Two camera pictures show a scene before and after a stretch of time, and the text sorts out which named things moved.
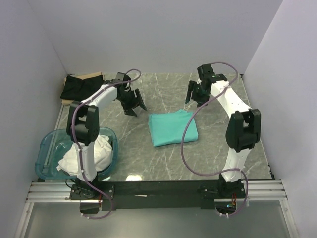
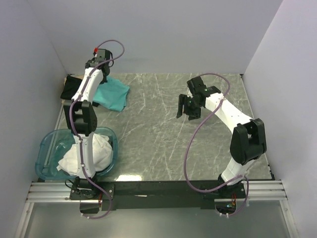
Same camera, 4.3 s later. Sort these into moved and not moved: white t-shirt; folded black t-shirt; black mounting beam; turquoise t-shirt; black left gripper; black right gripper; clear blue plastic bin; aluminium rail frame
Moved: turquoise t-shirt; black left gripper; black right gripper
Not moved: black mounting beam; folded black t-shirt; clear blue plastic bin; white t-shirt; aluminium rail frame
